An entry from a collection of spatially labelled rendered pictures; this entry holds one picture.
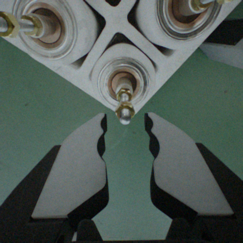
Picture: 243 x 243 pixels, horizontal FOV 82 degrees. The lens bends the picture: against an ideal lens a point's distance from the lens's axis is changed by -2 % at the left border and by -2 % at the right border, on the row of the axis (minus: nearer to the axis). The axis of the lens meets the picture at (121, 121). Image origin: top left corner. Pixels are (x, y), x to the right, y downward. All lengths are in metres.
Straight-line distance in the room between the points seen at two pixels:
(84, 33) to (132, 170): 0.63
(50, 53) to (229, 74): 0.51
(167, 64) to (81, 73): 0.16
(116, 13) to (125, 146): 0.48
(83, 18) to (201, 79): 0.42
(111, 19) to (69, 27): 0.09
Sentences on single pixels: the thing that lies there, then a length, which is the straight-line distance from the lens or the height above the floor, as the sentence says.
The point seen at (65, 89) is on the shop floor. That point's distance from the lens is 0.51.
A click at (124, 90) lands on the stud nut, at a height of 0.30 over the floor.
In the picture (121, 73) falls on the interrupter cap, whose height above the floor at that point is 0.25.
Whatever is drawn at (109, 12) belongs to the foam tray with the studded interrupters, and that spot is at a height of 0.18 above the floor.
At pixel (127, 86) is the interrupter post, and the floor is 0.28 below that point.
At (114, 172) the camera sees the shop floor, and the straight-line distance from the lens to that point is 0.74.
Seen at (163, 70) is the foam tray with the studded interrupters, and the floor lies 0.18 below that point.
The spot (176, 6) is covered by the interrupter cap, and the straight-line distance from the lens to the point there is 0.21.
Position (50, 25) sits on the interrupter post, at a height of 0.26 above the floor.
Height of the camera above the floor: 0.45
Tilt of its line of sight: 58 degrees down
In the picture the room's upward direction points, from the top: 180 degrees clockwise
